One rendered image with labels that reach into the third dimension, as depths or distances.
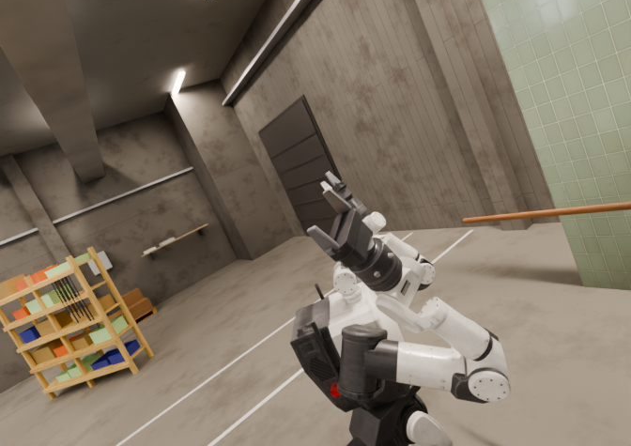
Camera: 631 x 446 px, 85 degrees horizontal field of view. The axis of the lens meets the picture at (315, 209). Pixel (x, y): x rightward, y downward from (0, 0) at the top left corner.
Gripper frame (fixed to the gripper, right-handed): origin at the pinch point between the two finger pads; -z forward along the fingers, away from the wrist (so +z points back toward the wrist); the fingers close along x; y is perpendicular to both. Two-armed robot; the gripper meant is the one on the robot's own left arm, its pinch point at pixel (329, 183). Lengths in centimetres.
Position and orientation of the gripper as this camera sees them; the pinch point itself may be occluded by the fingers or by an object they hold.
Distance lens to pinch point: 135.8
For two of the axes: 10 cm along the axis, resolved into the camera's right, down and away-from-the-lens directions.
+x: 2.1, -3.8, -9.0
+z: 6.4, 7.5, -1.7
